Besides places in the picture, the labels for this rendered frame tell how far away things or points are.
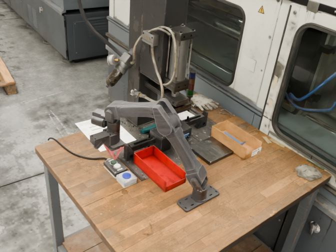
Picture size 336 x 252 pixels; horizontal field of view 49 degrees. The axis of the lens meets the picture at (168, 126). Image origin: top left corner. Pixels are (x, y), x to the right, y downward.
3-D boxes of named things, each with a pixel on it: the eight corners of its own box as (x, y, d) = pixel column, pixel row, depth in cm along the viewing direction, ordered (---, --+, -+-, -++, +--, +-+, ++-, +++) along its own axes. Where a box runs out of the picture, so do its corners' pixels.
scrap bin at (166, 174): (164, 192, 162) (166, 182, 159) (133, 162, 178) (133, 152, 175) (185, 182, 169) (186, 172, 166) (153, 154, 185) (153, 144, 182)
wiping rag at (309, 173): (288, 172, 183) (311, 184, 175) (289, 167, 182) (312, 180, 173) (303, 162, 191) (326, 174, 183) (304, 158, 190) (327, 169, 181)
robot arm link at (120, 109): (100, 107, 153) (166, 107, 139) (112, 98, 160) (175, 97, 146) (108, 133, 158) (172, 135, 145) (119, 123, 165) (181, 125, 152)
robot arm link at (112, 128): (102, 132, 161) (102, 118, 158) (109, 126, 166) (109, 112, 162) (115, 136, 159) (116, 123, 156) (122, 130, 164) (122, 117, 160)
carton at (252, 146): (243, 161, 188) (246, 149, 183) (209, 137, 204) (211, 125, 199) (260, 153, 195) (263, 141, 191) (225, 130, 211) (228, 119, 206)
